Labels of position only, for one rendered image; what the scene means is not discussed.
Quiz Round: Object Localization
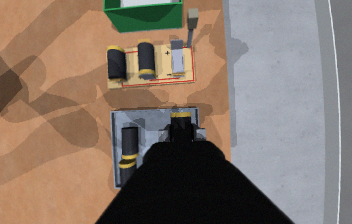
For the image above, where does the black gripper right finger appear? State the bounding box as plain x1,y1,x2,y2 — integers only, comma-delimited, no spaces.
191,123,206,141

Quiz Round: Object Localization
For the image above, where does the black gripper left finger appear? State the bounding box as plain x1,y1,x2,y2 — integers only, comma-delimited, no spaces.
158,124,172,142

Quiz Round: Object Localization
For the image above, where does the green open box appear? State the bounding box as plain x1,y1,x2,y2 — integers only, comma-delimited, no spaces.
103,0,182,33

